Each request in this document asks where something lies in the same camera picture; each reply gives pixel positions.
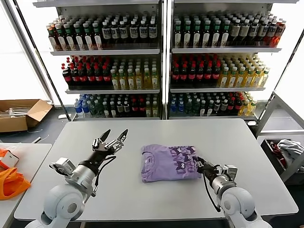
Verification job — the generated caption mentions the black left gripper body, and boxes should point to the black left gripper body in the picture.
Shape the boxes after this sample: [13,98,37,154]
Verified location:
[82,142,117,168]

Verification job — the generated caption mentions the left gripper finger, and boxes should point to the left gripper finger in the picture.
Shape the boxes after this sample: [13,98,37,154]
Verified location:
[92,129,111,150]
[106,129,128,149]

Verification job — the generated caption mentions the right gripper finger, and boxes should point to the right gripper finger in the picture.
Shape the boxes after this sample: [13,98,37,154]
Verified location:
[196,162,207,176]
[197,156,214,168]

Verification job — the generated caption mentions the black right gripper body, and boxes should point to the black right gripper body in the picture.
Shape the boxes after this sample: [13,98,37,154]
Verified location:
[205,164,224,181]

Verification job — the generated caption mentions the purple T-shirt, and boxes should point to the purple T-shirt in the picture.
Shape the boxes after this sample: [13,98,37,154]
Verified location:
[140,144,202,183]

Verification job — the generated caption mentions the cola bottle red cap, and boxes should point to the cola bottle red cap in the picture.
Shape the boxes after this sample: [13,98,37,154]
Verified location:
[94,64,103,87]
[130,98,138,118]
[62,63,72,87]
[171,63,180,84]
[227,97,235,116]
[211,62,220,84]
[138,98,146,118]
[196,63,204,84]
[204,62,212,84]
[70,64,79,87]
[86,64,95,87]
[78,64,87,87]
[102,64,112,87]
[179,63,188,84]
[187,63,196,84]
[234,97,242,116]

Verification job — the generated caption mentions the black storage crate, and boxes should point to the black storage crate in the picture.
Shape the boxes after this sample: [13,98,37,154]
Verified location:
[260,139,304,183]

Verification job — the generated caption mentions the red garment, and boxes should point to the red garment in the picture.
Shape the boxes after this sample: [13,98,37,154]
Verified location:
[269,141,288,171]

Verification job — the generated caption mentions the white crumpled garment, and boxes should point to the white crumpled garment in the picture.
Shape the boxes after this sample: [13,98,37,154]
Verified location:
[276,139,304,166]

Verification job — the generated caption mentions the grey shelving unit six-cola row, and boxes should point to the grey shelving unit six-cola row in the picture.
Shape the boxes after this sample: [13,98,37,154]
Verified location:
[32,0,164,122]

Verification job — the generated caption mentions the small white orange box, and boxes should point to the small white orange box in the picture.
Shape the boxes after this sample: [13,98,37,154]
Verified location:
[4,151,19,167]

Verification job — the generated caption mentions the open cardboard box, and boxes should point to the open cardboard box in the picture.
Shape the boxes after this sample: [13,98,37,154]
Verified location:
[0,99,53,133]

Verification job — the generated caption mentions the white packing pieces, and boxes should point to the white packing pieces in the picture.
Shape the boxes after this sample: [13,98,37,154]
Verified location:
[0,107,33,119]

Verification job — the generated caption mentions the orange cloth bag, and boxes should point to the orange cloth bag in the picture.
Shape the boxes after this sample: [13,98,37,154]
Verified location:
[0,147,31,201]

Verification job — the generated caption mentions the dark bottle white-green label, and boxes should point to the dark bottle white-green label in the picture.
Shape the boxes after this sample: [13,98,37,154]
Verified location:
[182,20,192,48]
[74,23,84,51]
[56,23,67,51]
[64,23,75,51]
[211,20,221,48]
[192,20,202,48]
[83,23,93,51]
[92,22,103,50]
[220,20,230,48]
[201,20,211,48]
[173,20,182,48]

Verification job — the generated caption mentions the dark bottle blue-white label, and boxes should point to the dark bottle blue-white label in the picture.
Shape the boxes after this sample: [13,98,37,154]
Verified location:
[119,21,129,47]
[129,20,138,47]
[148,20,157,47]
[110,21,120,47]
[101,21,112,47]
[138,20,148,47]

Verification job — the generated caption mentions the amber tea bottle white label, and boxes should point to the amber tea bottle white label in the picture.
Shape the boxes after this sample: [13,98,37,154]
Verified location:
[48,25,59,52]

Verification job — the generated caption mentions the grey shelving unit red-drink bottle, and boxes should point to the grey shelving unit red-drink bottle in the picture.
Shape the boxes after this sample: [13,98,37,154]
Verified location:
[166,0,283,121]

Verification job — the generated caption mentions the black slanted metal pole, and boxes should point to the black slanted metal pole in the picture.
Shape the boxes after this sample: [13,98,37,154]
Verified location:
[13,0,72,122]

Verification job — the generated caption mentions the dark bottle beige label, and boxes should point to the dark bottle beige label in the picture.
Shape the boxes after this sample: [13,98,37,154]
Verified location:
[239,19,250,46]
[229,19,240,46]

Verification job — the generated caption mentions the dark bottle grey-blue label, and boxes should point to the dark bottle grey-blue label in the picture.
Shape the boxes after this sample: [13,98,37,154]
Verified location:
[266,19,277,46]
[248,19,259,46]
[257,19,268,46]

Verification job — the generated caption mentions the red drink bottle white cap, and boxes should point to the red drink bottle white cap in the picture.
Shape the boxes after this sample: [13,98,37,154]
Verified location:
[274,20,285,47]

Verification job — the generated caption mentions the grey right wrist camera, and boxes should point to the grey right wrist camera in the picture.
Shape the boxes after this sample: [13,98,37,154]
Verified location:
[222,165,238,183]

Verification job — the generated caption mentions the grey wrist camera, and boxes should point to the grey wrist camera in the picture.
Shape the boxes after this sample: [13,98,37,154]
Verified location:
[49,157,76,176]
[222,165,238,183]

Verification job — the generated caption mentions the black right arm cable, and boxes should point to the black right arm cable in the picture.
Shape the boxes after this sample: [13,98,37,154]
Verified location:
[201,174,221,213]

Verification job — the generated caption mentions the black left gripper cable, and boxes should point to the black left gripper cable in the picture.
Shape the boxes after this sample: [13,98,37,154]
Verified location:
[94,154,117,190]

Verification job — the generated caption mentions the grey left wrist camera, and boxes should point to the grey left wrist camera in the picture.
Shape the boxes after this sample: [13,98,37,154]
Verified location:
[49,157,76,176]

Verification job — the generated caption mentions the grey metal cart frame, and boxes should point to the grey metal cart frame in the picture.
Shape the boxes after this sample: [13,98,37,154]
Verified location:
[257,91,304,137]

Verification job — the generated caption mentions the grey window frame post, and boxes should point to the grey window frame post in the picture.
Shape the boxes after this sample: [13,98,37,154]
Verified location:
[0,0,55,106]

